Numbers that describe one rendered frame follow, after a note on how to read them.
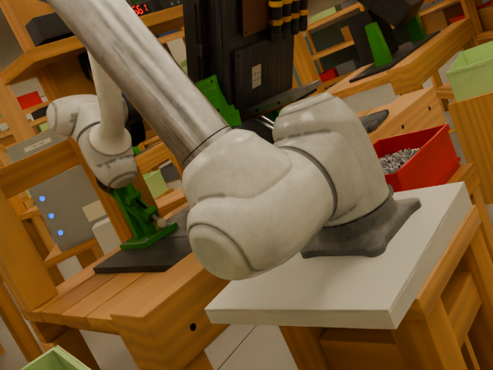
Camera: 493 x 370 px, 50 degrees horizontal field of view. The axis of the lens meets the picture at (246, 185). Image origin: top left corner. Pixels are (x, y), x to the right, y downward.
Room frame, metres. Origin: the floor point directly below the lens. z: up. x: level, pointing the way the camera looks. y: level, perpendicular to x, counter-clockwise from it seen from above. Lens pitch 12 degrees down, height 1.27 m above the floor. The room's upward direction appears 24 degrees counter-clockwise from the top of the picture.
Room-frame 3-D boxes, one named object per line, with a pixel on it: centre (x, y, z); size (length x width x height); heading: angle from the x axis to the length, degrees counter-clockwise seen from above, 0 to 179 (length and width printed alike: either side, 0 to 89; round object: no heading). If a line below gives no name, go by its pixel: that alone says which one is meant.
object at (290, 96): (1.73, -0.15, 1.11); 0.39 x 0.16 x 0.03; 42
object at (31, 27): (1.72, 0.34, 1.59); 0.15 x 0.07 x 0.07; 132
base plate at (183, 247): (1.75, -0.03, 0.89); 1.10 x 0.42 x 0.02; 132
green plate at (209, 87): (1.65, -0.01, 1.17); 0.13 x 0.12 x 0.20; 132
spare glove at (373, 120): (1.78, -0.47, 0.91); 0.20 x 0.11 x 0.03; 142
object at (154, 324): (1.54, -0.21, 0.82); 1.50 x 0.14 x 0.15; 132
